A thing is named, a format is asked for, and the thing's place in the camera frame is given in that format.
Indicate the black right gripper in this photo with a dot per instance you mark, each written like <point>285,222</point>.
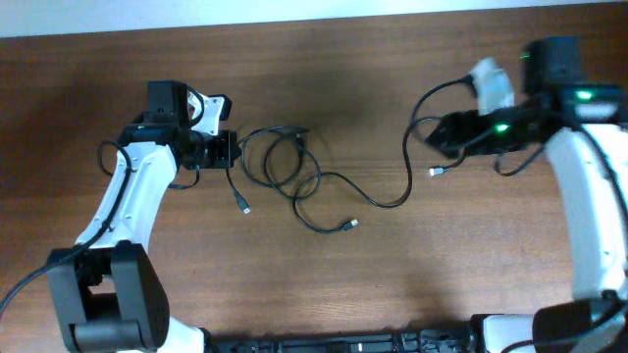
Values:
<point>463,120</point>

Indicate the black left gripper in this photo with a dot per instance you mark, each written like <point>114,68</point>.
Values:
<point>227,150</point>

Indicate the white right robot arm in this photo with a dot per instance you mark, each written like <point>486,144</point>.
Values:
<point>581,128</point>

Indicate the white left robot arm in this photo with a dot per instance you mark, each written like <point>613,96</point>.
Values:
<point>106,293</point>

